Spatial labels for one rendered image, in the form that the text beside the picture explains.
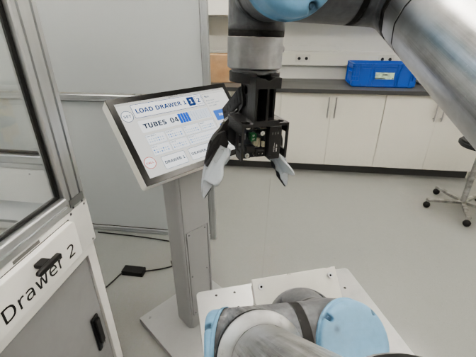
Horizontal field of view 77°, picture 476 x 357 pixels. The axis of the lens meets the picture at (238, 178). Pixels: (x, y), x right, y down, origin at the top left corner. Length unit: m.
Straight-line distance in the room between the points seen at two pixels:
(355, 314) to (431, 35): 0.36
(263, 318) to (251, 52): 0.34
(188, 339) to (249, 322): 1.28
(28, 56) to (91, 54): 1.29
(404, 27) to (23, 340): 0.95
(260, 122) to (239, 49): 0.09
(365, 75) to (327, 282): 2.82
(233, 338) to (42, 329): 0.67
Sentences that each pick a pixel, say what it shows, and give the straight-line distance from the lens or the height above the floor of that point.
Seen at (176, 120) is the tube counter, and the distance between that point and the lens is 1.13.
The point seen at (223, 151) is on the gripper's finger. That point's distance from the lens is 0.47.
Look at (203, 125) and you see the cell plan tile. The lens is 1.17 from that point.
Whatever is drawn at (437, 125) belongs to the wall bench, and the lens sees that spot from 3.57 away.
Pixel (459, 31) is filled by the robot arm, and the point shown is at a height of 1.39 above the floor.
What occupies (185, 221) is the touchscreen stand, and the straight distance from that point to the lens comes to 1.29.
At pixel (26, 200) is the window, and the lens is 0.87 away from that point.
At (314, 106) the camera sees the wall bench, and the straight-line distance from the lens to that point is 3.20.
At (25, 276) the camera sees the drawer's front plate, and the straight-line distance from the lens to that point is 0.85.
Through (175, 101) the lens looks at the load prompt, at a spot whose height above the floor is 1.16.
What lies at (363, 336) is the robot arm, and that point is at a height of 1.01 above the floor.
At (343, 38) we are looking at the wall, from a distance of 3.85.
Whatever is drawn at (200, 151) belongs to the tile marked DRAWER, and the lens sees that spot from 1.11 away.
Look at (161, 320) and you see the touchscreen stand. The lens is 1.79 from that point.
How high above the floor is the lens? 1.39
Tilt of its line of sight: 26 degrees down
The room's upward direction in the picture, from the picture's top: straight up
